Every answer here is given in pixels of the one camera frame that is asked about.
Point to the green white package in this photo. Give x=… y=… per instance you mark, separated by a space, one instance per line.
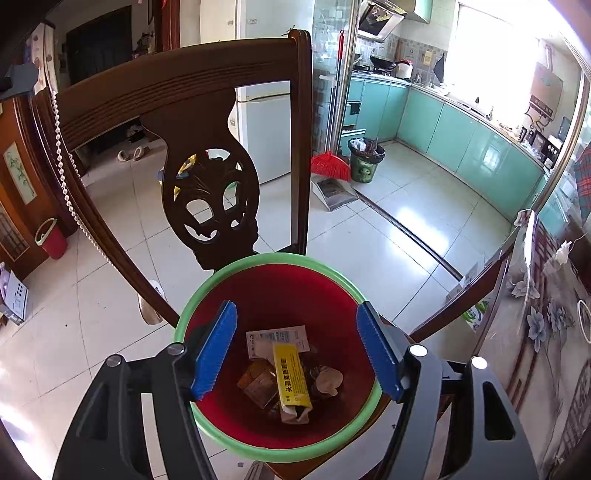
x=478 y=316

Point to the white blue box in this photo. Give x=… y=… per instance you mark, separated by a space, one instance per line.
x=16 y=300

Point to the plaid cloth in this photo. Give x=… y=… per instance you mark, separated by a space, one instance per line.
x=584 y=177

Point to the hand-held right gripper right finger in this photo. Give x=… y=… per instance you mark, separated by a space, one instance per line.
x=378 y=350

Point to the teal cabinets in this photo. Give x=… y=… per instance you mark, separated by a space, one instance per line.
x=461 y=134
x=425 y=10

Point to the black wok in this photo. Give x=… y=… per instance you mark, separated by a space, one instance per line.
x=382 y=62

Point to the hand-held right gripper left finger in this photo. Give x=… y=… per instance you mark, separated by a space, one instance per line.
x=217 y=350

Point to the grey dustpan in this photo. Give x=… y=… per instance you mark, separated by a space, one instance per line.
x=336 y=194

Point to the yellow cartoon toy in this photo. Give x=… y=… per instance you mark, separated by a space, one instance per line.
x=184 y=167

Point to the white slipper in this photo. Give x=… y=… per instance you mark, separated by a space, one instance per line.
x=124 y=156
x=138 y=153
x=150 y=302

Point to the teal lower cabinets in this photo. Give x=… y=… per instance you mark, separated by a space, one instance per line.
x=461 y=134

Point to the yellow packet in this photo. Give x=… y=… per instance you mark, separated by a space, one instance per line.
x=292 y=376

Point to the range hood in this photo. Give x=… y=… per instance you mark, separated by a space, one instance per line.
x=381 y=18

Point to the red broom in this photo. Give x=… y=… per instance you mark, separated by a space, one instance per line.
x=330 y=167

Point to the small red bin green rim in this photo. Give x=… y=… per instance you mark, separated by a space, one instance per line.
x=51 y=242

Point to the large red bin green rim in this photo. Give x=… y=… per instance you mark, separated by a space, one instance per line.
x=277 y=304

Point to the crumpled white tissue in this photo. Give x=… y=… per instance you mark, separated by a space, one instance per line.
x=563 y=253

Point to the brown box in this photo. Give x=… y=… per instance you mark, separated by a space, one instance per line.
x=258 y=385

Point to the cardboard box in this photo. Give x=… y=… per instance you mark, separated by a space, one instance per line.
x=461 y=284

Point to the white rice cooker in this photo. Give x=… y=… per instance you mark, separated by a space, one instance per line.
x=405 y=70

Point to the white printed carton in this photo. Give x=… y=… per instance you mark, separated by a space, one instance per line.
x=265 y=339

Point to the white refrigerator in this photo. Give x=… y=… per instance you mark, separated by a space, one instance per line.
x=272 y=129

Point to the bamboo picture panel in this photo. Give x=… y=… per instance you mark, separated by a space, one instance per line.
x=19 y=173

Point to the yellow wall sticker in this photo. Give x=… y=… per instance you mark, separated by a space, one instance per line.
x=428 y=57

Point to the water heater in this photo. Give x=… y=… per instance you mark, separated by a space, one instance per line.
x=545 y=87

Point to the green trash can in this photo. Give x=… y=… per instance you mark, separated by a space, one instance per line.
x=364 y=166

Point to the dark hanging cloth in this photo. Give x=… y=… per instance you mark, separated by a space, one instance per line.
x=439 y=69

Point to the carved wooden chair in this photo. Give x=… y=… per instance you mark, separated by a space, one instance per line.
x=161 y=92

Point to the teal upper cabinets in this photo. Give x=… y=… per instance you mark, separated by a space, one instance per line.
x=425 y=10

